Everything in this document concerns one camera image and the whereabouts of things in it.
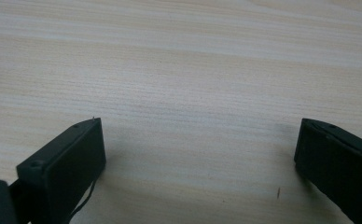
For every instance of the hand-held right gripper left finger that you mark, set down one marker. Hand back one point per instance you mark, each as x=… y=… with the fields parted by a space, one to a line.
x=67 y=168

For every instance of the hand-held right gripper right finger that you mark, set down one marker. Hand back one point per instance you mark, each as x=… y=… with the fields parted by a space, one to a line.
x=341 y=165

